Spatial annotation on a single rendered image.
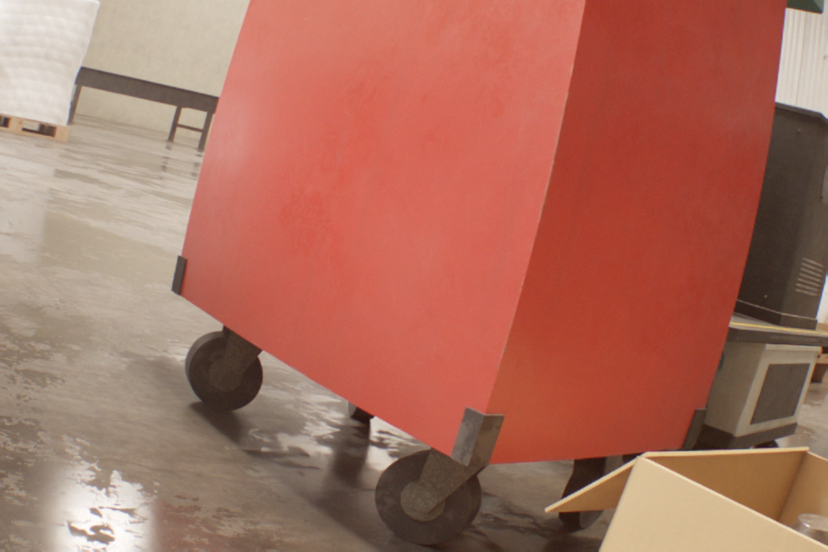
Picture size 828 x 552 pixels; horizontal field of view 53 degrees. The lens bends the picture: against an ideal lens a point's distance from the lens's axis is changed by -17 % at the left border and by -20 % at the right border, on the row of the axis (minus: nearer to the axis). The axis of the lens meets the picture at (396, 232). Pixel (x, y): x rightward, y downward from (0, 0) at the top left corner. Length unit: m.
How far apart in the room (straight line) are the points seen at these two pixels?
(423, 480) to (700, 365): 0.41
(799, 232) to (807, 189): 0.11
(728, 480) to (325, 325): 0.56
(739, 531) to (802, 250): 1.50
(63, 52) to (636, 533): 7.84
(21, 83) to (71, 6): 0.83
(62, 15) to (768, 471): 7.83
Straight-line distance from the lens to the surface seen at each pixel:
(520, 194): 0.99
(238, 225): 1.41
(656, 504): 0.84
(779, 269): 2.18
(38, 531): 0.93
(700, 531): 0.80
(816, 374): 4.45
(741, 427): 1.97
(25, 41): 8.29
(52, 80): 8.40
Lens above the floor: 0.43
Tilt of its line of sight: 3 degrees down
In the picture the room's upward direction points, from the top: 14 degrees clockwise
